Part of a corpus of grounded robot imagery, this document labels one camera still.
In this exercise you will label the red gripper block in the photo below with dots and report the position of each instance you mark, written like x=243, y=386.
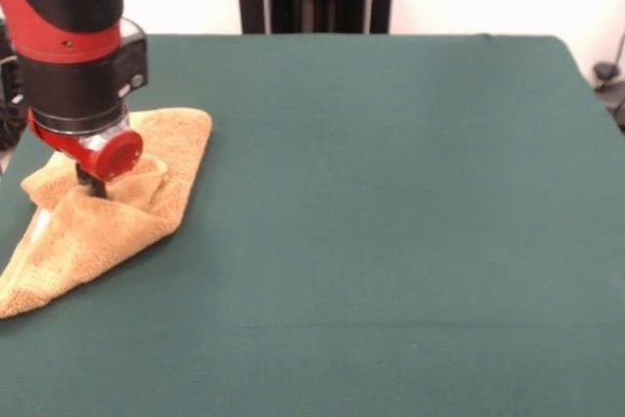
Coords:
x=114, y=153

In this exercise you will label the tan terry towel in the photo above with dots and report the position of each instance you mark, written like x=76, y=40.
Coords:
x=97, y=231

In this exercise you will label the dark green tablecloth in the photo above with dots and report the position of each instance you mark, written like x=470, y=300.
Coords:
x=390, y=241

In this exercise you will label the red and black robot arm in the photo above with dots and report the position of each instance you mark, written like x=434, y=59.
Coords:
x=68, y=36

